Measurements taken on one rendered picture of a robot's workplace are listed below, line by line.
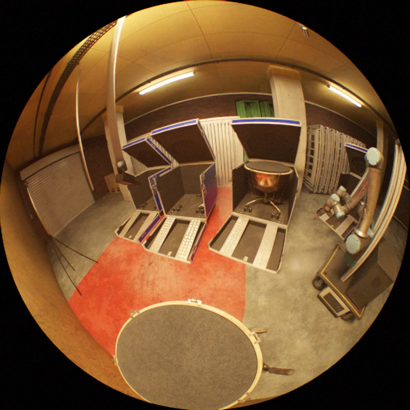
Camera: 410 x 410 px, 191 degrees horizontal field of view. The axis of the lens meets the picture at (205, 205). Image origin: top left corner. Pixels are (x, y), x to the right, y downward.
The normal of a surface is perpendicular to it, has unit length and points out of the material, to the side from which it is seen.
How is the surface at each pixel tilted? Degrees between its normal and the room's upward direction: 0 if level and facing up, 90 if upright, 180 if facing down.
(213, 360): 0
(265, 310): 0
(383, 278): 90
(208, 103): 90
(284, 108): 90
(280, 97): 90
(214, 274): 0
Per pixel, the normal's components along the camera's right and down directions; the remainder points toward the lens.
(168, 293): -0.11, -0.86
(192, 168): -0.29, 0.51
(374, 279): -0.93, 0.26
